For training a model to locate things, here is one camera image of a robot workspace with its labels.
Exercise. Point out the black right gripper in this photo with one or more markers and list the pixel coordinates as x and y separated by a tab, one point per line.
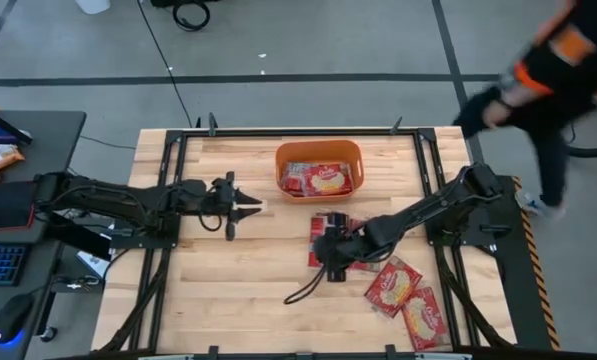
338	247

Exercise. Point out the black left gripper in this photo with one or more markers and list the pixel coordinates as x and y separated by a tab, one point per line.
223	200

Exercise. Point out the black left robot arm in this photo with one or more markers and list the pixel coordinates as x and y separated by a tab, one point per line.
113	197

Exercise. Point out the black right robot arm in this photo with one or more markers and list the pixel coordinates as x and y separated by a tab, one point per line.
428	207

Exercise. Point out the orange plastic basket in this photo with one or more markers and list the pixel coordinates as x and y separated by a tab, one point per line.
318	146

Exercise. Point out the white paper sheet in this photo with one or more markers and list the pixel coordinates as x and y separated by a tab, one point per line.
92	262

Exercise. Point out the black box under desk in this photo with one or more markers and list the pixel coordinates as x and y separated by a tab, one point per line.
80	237

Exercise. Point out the black desk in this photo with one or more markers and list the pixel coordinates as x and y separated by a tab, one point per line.
53	150

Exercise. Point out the yellow black hazard tape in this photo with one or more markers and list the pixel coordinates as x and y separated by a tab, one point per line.
539	280

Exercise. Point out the black caster wheel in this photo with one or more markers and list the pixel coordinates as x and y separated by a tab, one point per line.
48	333

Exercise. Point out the white container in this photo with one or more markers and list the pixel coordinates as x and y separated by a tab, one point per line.
93	5

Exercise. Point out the black computer mouse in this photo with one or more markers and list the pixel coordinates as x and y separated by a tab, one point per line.
13	315

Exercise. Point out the person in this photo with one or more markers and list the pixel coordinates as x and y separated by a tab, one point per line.
553	70

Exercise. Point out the black aluminium table frame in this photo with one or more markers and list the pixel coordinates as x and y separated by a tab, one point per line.
303	132

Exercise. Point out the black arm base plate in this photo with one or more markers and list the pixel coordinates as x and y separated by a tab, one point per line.
143	241

